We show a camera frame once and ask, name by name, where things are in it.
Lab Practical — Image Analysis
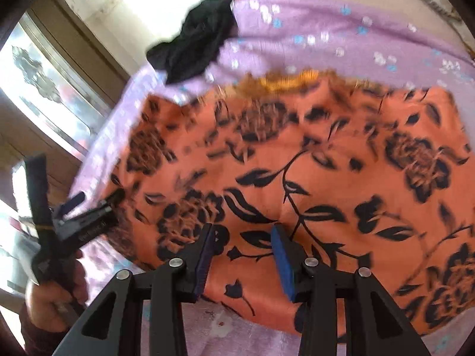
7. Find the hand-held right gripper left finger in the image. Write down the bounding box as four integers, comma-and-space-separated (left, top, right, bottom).
52, 223, 216, 356

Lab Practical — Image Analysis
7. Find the person's left hand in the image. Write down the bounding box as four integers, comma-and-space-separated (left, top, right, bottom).
25, 248, 88, 332

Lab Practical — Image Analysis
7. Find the purple floral bedsheet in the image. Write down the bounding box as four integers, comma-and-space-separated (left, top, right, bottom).
69, 0, 475, 356

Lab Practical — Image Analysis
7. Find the black crumpled cloth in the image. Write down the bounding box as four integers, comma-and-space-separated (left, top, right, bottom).
146, 0, 238, 84

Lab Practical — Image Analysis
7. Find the person's left forearm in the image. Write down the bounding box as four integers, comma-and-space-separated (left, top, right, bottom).
20, 300, 80, 356

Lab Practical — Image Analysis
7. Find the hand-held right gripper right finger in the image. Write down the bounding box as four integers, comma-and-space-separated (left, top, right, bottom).
271, 222, 433, 356

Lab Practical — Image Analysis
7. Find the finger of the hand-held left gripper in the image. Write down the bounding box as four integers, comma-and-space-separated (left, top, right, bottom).
56, 192, 87, 220
91, 188, 126, 216

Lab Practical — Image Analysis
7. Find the orange black floral shirt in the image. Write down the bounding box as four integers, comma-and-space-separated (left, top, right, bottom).
109, 69, 475, 338

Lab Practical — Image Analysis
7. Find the wooden stained glass door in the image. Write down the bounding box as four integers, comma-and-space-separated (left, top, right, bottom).
0, 0, 130, 231

